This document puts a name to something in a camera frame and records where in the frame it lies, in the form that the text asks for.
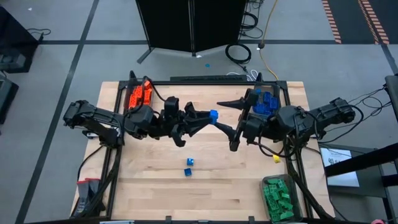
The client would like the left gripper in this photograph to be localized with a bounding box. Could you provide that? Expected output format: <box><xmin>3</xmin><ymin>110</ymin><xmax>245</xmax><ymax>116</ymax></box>
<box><xmin>154</xmin><ymin>96</ymin><xmax>213</xmax><ymax>138</ymax></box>

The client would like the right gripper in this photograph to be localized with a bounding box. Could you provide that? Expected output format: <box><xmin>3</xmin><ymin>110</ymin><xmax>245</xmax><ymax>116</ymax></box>
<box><xmin>216</xmin><ymin>96</ymin><xmax>266</xmax><ymax>152</ymax></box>

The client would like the black power strip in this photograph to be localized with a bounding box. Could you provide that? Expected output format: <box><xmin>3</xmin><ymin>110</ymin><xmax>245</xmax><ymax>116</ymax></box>
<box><xmin>170</xmin><ymin>74</ymin><xmax>248</xmax><ymax>83</ymax></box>

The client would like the clear grey plastic bin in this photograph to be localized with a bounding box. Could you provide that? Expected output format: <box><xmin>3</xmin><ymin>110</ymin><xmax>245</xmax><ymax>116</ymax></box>
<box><xmin>259</xmin><ymin>174</ymin><xmax>304</xmax><ymax>223</ymax></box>
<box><xmin>252</xmin><ymin>83</ymin><xmax>282</xmax><ymax>118</ymax></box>
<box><xmin>124</xmin><ymin>78</ymin><xmax>155</xmax><ymax>113</ymax></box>

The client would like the black folding screen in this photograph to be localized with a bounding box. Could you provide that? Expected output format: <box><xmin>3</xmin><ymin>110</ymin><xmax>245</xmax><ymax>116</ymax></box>
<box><xmin>136</xmin><ymin>0</ymin><xmax>247</xmax><ymax>65</ymax></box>

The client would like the red-capped grey clamp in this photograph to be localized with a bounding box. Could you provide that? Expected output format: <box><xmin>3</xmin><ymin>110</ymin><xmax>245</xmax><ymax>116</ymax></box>
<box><xmin>76</xmin><ymin>179</ymin><xmax>90</xmax><ymax>215</ymax></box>
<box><xmin>88</xmin><ymin>177</ymin><xmax>101</xmax><ymax>206</ymax></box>

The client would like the white paper sheet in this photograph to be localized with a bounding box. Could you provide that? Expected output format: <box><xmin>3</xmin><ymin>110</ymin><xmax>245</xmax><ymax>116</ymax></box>
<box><xmin>320</xmin><ymin>147</ymin><xmax>361</xmax><ymax>188</ymax></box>

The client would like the black metal stand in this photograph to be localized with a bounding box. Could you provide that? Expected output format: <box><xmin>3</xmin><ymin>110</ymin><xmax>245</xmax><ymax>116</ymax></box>
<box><xmin>324</xmin><ymin>141</ymin><xmax>398</xmax><ymax>224</ymax></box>

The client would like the orange-striped black floor mat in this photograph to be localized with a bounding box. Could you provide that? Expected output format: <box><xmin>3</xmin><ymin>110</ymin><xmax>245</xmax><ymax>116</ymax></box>
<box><xmin>322</xmin><ymin>0</ymin><xmax>361</xmax><ymax>44</ymax></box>
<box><xmin>357</xmin><ymin>0</ymin><xmax>398</xmax><ymax>45</ymax></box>

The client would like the black equipment case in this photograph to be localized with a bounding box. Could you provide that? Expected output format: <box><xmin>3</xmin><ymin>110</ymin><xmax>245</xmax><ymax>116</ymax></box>
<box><xmin>0</xmin><ymin>77</ymin><xmax>19</xmax><ymax>125</ymax></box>

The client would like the black cabinet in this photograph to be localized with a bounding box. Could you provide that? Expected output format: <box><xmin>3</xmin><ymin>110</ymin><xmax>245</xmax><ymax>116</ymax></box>
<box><xmin>0</xmin><ymin>6</ymin><xmax>40</xmax><ymax>74</ymax></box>

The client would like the white cable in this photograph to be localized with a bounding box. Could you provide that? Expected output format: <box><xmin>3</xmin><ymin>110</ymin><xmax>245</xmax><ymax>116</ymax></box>
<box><xmin>226</xmin><ymin>68</ymin><xmax>259</xmax><ymax>82</ymax></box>

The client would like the smooth black cable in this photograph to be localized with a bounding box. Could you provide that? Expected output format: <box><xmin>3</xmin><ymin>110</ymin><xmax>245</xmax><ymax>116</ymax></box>
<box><xmin>141</xmin><ymin>76</ymin><xmax>167</xmax><ymax>103</ymax></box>

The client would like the coiled black cable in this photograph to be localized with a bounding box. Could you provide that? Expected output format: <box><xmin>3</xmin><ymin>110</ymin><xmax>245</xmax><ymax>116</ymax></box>
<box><xmin>224</xmin><ymin>42</ymin><xmax>252</xmax><ymax>65</ymax></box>

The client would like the black cable bundle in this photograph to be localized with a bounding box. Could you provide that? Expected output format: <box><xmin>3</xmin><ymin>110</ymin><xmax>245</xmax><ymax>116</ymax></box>
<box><xmin>239</xmin><ymin>0</ymin><xmax>265</xmax><ymax>40</ymax></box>

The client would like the yellow cable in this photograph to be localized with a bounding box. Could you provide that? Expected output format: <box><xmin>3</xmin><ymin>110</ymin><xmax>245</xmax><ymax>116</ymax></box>
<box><xmin>258</xmin><ymin>0</ymin><xmax>280</xmax><ymax>82</ymax></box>

